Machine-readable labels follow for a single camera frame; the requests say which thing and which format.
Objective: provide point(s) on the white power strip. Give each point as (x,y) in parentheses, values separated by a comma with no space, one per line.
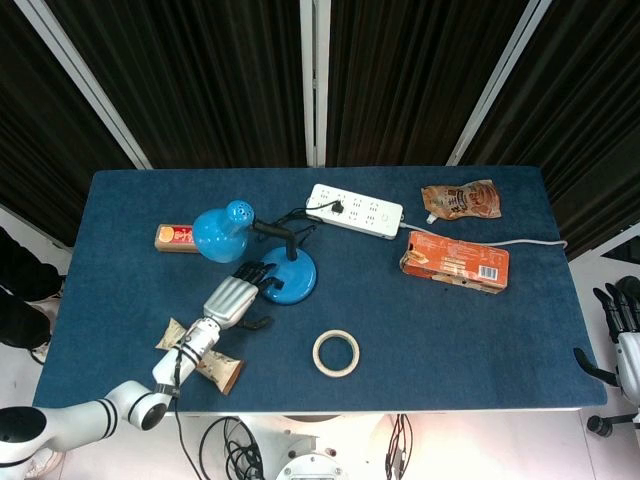
(370,215)

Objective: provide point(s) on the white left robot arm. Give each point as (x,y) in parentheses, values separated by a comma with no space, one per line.
(192,347)

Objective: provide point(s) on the orange red small packet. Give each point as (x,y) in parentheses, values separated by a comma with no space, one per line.
(172,238)

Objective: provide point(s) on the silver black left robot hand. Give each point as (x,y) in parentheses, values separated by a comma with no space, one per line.
(232,300)

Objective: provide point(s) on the orange cardboard snack box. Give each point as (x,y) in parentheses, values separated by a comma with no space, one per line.
(460,260)

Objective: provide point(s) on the beige cartoon snack bag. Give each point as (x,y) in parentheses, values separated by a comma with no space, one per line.
(225,367)

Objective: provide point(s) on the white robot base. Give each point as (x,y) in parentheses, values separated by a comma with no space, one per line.
(310,450)

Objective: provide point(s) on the blue table cloth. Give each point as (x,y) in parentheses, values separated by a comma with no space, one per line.
(425,340)

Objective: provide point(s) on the black stand leg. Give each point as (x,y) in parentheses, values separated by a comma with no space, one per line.
(610,425)

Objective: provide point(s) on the dark brown curtain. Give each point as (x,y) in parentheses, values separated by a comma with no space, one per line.
(410,75)
(590,100)
(200,75)
(35,125)

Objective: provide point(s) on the white frame post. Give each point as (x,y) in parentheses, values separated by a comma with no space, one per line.
(85,75)
(495,85)
(313,75)

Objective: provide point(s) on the orange spouted food pouch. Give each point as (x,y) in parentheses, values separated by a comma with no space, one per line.
(465,200)

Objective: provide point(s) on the cream masking tape roll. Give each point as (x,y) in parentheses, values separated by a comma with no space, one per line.
(317,355)

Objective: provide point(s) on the blue gooseneck desk lamp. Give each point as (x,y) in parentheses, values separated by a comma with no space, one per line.
(300,280)

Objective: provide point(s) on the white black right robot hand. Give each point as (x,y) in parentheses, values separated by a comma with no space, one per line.
(627,360)

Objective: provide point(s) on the person in black clothes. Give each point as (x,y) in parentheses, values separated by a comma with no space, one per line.
(20,300)

